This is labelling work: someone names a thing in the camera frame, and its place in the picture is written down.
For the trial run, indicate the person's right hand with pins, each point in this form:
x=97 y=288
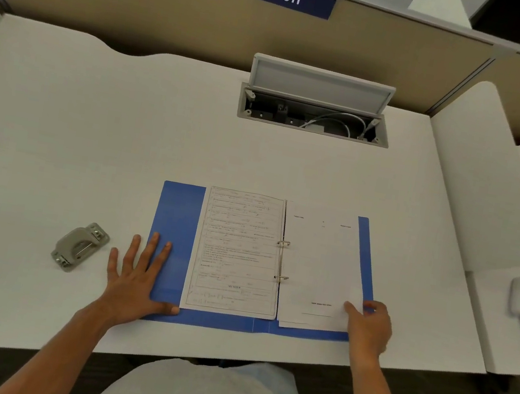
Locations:
x=372 y=331

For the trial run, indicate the person's left hand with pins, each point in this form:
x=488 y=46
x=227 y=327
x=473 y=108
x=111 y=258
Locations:
x=130 y=289

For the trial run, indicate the person's left little finger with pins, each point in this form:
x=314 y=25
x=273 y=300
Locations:
x=113 y=265

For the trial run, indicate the person's left thumb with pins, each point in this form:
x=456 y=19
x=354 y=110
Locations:
x=166 y=308

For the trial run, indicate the person's left middle finger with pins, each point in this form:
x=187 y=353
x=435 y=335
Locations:
x=149 y=255

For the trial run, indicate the person's right thumb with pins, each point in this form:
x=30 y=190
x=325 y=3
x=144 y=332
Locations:
x=353 y=311

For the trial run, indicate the white sheet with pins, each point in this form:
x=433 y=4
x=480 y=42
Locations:
x=321 y=263

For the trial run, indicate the person's left forearm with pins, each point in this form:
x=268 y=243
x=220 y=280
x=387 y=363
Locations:
x=60 y=357

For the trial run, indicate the grey hole punch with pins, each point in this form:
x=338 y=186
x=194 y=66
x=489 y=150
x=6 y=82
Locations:
x=78 y=245

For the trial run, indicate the printed form sheet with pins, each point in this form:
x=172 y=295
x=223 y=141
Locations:
x=237 y=254

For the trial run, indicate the black office chair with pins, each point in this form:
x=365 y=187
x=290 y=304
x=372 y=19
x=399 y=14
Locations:
x=514 y=18

